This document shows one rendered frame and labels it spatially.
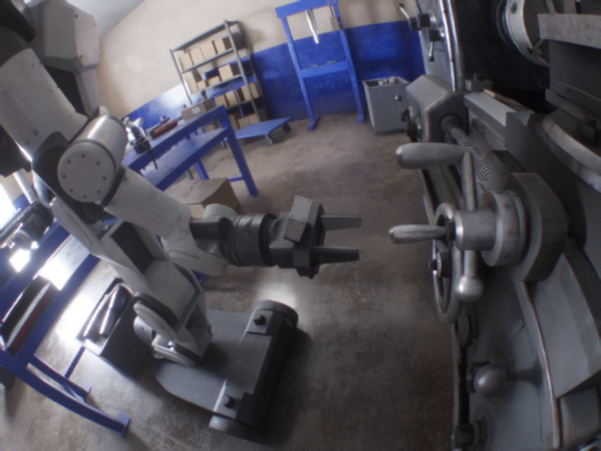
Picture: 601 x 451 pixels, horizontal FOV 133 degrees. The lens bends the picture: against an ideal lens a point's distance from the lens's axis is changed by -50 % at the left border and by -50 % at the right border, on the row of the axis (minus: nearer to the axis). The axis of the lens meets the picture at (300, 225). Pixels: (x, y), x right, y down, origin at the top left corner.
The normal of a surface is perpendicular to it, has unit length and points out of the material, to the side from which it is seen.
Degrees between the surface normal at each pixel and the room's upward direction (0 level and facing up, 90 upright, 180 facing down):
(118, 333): 90
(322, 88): 90
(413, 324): 0
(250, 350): 0
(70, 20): 102
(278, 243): 8
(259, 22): 90
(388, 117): 90
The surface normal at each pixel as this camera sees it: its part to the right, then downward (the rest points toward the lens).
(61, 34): 0.96, 0.12
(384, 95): -0.15, 0.63
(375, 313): -0.26, -0.77
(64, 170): 0.40, 0.63
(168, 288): 0.88, -0.18
